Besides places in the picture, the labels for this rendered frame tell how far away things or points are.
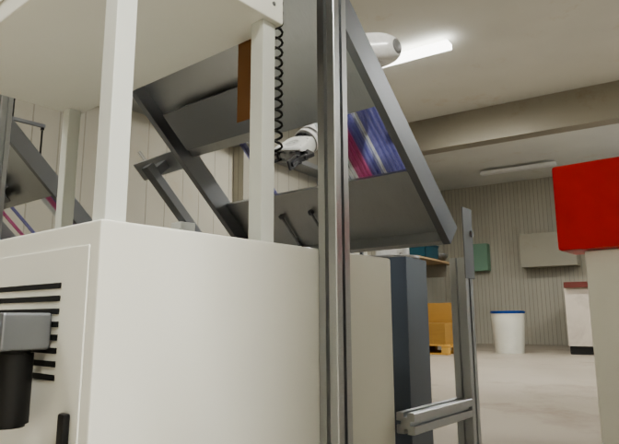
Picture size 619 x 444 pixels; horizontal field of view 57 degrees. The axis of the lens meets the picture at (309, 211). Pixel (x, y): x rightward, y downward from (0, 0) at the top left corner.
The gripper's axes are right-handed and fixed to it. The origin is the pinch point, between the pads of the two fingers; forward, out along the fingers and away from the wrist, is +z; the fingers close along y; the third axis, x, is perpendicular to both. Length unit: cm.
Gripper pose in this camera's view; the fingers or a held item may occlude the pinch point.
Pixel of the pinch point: (277, 164)
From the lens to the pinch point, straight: 168.6
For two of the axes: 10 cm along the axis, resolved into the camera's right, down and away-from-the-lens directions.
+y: 8.3, 0.5, -5.5
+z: -5.0, 5.0, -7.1
